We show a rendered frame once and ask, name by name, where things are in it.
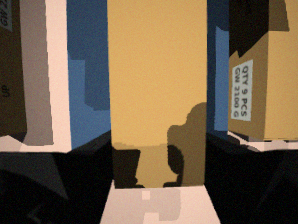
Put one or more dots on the brown cardboard carton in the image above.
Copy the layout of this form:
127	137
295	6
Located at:
158	92
12	99
263	68

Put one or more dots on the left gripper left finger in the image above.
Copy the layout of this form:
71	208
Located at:
81	178

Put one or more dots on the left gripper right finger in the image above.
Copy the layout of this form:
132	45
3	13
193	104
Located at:
240	182

